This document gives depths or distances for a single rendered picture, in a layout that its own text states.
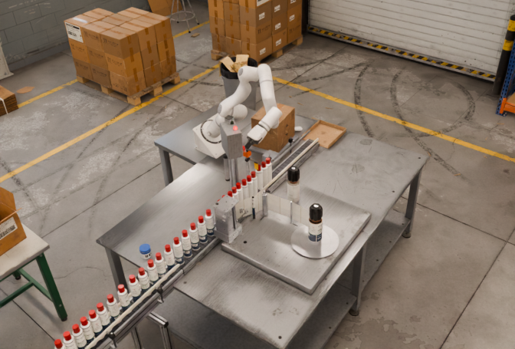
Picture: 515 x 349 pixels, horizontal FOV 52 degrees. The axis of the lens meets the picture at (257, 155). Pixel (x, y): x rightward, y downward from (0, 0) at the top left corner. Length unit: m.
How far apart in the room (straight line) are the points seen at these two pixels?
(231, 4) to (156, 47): 1.19
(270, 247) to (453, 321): 1.59
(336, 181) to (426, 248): 1.17
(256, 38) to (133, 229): 4.11
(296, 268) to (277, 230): 0.35
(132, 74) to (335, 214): 3.84
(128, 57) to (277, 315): 4.31
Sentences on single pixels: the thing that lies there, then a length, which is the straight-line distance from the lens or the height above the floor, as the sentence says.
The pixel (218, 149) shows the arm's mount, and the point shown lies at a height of 0.86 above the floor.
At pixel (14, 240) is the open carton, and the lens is 3.98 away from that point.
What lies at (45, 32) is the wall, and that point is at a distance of 8.67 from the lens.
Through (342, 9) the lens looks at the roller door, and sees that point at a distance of 8.14.
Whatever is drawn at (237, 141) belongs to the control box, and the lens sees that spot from 3.40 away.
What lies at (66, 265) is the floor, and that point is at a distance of 4.88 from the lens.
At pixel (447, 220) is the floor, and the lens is 5.10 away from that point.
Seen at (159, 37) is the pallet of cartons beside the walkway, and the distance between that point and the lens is 6.94.
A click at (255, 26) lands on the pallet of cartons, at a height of 0.66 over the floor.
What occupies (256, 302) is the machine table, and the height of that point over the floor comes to 0.83.
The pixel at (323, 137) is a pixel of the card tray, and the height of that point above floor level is 0.83.
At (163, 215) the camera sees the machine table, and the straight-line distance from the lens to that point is 3.80.
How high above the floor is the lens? 3.30
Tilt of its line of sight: 35 degrees down
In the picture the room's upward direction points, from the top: 3 degrees counter-clockwise
